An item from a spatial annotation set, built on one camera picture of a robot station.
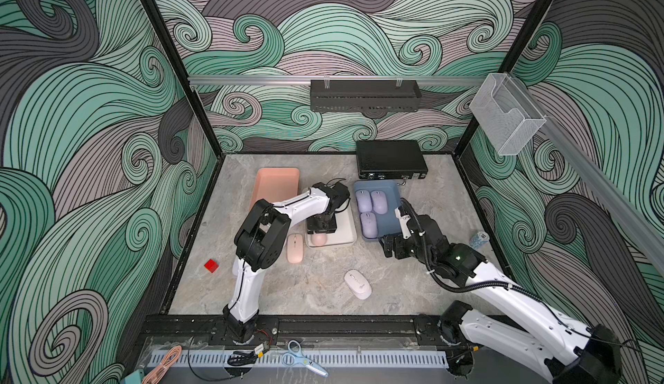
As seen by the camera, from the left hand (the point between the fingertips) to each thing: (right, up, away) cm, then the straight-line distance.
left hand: (323, 229), depth 92 cm
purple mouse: (+17, 0, 0) cm, 17 cm away
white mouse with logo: (+11, -14, -13) cm, 22 cm away
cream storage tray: (+8, -1, 0) cm, 8 cm away
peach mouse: (-10, -6, -4) cm, 12 cm away
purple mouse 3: (+16, +10, +8) cm, 20 cm away
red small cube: (-37, -10, -8) cm, 40 cm away
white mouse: (-16, +6, -38) cm, 42 cm away
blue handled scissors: (-7, -30, -23) cm, 38 cm away
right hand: (+21, +1, -14) cm, 25 cm away
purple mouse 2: (+23, +9, +8) cm, 26 cm away
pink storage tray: (-21, +16, +17) cm, 32 cm away
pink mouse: (-1, -3, -2) cm, 4 cm away
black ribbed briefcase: (+30, +27, +23) cm, 47 cm away
